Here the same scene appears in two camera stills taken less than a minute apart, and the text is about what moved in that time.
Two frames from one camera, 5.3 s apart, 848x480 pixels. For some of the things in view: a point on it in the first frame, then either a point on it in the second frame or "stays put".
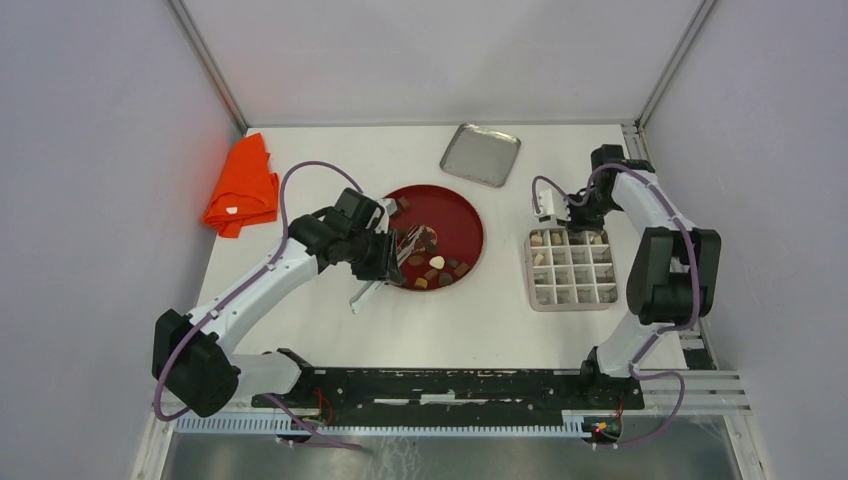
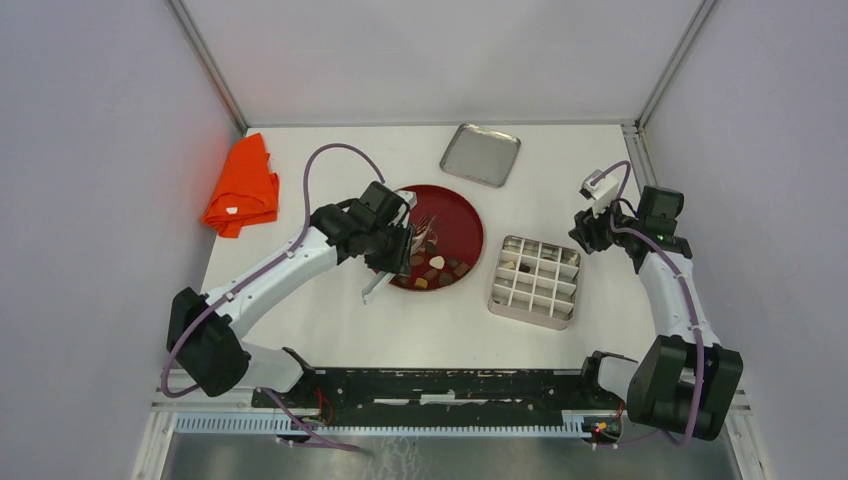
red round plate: (459, 236) stays put
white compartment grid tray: (569, 271) to (535, 282)
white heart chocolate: (437, 262) stays put
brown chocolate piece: (461, 269) stays put
